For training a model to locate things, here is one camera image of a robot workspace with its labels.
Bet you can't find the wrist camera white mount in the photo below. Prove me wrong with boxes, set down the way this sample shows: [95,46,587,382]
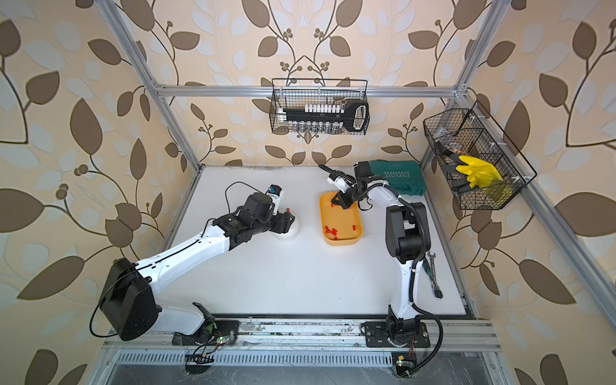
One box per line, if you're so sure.
[327,174,353,193]
[266,184,284,216]

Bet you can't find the socket set rail black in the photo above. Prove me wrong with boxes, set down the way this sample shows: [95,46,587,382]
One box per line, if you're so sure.
[277,101,370,133]

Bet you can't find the yellow rubber glove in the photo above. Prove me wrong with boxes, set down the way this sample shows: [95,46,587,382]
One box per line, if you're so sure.
[456,156,504,189]

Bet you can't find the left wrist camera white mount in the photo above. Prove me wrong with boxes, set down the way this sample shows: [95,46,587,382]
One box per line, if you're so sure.
[266,184,284,216]

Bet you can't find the black wire basket right wall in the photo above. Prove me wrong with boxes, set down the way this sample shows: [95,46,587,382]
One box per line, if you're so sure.
[423,101,537,210]

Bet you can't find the white dome screw holder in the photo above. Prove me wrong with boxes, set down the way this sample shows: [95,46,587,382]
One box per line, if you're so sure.
[270,212,300,242]

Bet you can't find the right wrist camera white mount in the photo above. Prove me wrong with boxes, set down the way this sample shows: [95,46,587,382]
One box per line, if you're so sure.
[327,174,353,193]

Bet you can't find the black pliers in basket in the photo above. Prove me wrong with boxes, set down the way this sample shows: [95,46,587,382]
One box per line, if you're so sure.
[436,141,471,193]

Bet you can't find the ratchet wrench green handle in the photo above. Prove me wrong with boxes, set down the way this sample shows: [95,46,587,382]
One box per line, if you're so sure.
[423,251,444,300]

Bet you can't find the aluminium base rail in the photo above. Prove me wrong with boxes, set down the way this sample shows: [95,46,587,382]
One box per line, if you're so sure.
[103,318,502,367]

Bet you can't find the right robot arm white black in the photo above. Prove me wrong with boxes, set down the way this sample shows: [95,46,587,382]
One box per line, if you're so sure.
[319,161,434,347]

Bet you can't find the green plastic tool case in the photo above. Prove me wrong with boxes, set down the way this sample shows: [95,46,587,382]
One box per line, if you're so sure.
[369,160,426,196]

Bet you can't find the black wire basket wall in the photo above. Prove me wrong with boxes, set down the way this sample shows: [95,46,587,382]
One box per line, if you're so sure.
[269,77,371,136]
[423,101,537,210]

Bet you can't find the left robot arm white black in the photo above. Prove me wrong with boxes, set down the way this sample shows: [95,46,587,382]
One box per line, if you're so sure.
[96,184,295,345]

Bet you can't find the black wire basket back wall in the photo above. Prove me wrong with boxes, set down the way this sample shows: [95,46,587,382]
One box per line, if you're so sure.
[269,77,371,136]

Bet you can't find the black corrugated cable right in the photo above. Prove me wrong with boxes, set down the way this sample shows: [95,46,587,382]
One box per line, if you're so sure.
[318,164,444,376]

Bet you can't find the yellow plastic tray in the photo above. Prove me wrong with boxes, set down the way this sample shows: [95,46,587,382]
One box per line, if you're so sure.
[319,192,364,246]

